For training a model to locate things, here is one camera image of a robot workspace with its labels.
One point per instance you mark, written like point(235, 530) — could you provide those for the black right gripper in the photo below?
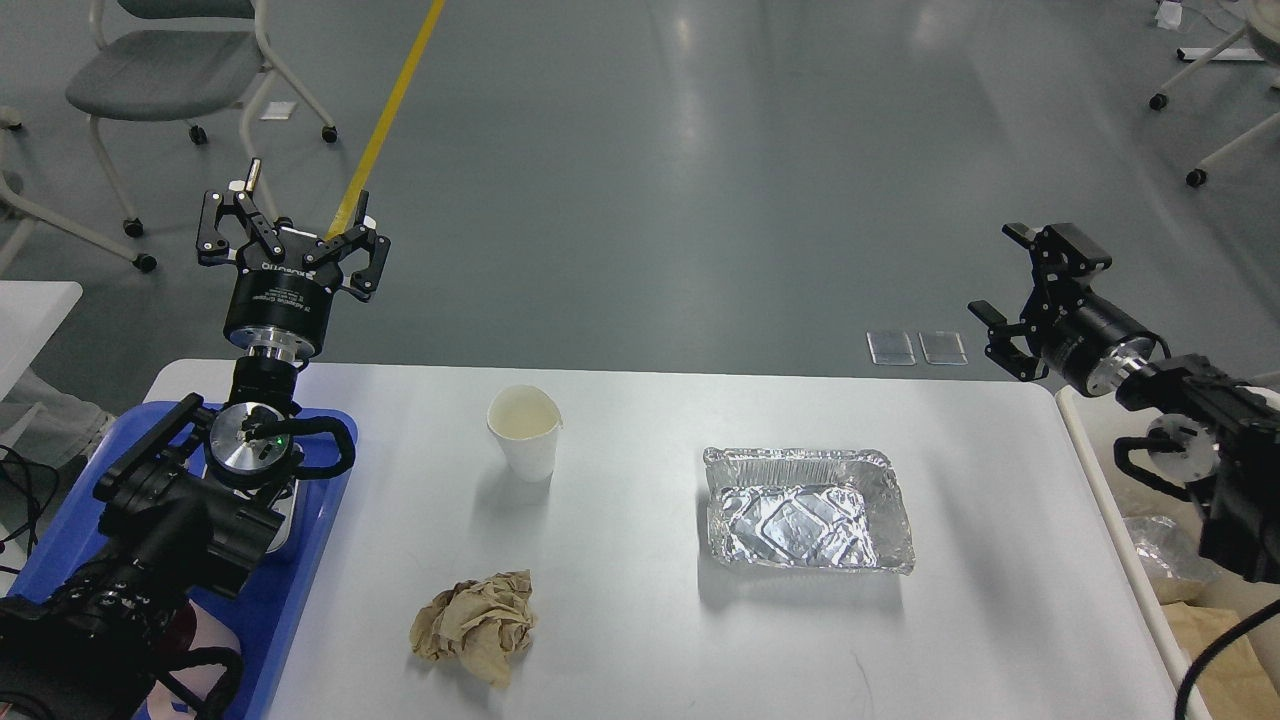
point(1090, 342)

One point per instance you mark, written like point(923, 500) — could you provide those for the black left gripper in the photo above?
point(278, 300)

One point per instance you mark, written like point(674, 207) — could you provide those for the aluminium foil container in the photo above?
point(807, 509)

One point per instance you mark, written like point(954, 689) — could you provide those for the stainless steel rectangular tray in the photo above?
point(283, 545)

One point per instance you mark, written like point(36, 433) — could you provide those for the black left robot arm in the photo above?
point(173, 579)

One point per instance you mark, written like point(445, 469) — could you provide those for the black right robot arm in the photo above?
point(1214, 442)

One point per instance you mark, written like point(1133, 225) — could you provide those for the clear floor plate right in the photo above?
point(943, 348)

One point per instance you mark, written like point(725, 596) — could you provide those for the clear floor plate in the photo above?
point(891, 348)
point(943, 348)

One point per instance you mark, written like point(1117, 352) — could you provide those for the clear floor plate left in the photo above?
point(891, 348)

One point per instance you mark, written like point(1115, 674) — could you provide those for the blue plastic tray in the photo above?
point(264, 616)

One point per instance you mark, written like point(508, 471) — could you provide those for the grey office chair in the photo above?
point(162, 74)

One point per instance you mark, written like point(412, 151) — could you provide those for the white side table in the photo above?
point(31, 311)

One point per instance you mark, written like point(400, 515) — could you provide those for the white paper cup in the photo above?
point(526, 423)

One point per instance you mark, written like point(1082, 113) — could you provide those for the person in white clothes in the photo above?
point(45, 425)

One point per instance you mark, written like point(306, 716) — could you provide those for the white plastic bin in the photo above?
point(1093, 425)

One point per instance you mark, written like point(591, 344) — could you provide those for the crumpled brown paper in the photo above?
point(481, 623)

